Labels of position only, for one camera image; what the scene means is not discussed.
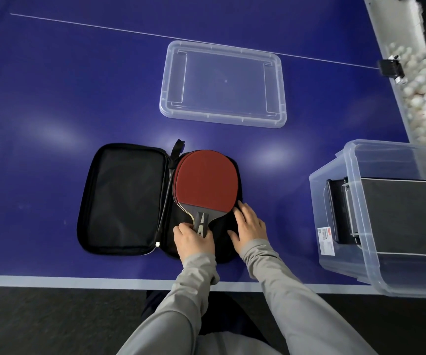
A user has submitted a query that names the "person's left hand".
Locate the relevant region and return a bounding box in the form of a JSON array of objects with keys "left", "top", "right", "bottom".
[{"left": 173, "top": 222, "right": 216, "bottom": 264}]

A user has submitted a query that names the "person's right hand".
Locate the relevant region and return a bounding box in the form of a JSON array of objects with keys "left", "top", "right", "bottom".
[{"left": 227, "top": 200, "right": 269, "bottom": 255}]

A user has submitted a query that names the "red table tennis paddle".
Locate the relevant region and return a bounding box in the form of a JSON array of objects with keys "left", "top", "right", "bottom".
[{"left": 174, "top": 149, "right": 240, "bottom": 237}]

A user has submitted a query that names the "clear plastic box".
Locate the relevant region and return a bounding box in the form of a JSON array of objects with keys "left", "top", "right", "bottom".
[{"left": 308, "top": 139, "right": 426, "bottom": 299}]

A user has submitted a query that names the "clear plastic lid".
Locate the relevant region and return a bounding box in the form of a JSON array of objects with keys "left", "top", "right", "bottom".
[{"left": 159, "top": 40, "right": 288, "bottom": 129}]

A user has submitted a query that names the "person's left forearm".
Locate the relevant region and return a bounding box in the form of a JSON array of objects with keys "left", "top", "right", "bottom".
[{"left": 116, "top": 253, "right": 221, "bottom": 355}]

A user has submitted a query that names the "person's right forearm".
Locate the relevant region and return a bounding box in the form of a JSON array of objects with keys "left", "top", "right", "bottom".
[{"left": 239, "top": 238, "right": 378, "bottom": 355}]

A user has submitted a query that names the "grey zip jacket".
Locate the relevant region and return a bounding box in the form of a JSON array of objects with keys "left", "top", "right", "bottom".
[{"left": 194, "top": 330, "right": 282, "bottom": 355}]

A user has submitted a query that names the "black table edge clamp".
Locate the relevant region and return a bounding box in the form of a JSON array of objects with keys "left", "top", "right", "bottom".
[{"left": 377, "top": 56, "right": 408, "bottom": 85}]

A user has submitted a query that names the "white ball collection tray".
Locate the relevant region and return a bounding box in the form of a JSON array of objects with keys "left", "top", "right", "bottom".
[{"left": 363, "top": 0, "right": 426, "bottom": 146}]

